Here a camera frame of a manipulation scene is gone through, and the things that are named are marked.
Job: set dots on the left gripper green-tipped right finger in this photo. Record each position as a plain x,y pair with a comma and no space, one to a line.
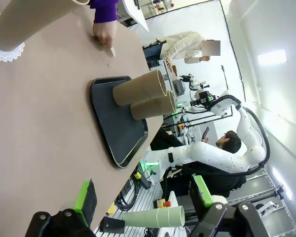
199,192

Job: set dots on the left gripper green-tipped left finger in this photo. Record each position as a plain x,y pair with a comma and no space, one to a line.
82,200

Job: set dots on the tan paper cup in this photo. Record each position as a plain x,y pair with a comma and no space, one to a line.
27,24
138,90
150,108

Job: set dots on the white scalloped paper coaster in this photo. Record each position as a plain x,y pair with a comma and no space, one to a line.
111,52
7,55

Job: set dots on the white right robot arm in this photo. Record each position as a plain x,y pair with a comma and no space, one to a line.
212,155

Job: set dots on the person's right forearm purple sleeve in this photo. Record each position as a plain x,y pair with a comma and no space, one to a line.
104,11

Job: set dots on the stacked green paper cups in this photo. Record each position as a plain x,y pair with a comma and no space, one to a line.
158,217

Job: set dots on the person's right hand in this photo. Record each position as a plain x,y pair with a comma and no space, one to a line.
104,34

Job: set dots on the red emergency stop button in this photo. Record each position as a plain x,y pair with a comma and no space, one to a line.
167,204

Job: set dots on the seated person with phone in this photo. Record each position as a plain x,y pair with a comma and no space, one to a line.
233,144

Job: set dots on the black plastic tray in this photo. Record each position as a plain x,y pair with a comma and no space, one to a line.
118,138

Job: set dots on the person in cream jacket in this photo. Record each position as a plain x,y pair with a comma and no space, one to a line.
180,47

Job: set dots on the white table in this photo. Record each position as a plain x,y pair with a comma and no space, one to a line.
135,14

